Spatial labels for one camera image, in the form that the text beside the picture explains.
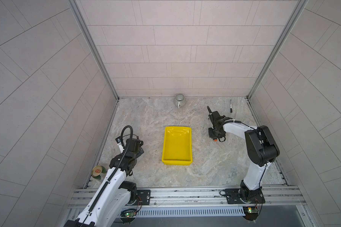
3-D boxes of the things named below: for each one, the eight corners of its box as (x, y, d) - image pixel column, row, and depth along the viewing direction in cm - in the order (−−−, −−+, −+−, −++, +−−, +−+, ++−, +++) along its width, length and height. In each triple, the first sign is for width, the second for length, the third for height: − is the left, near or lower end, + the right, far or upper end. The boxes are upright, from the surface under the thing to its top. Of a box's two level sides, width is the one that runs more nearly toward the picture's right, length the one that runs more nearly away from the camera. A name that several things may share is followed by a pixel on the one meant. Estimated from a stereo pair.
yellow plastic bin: (162, 165, 84) (161, 161, 78) (165, 129, 100) (164, 124, 94) (192, 165, 84) (193, 161, 79) (190, 129, 100) (190, 124, 95)
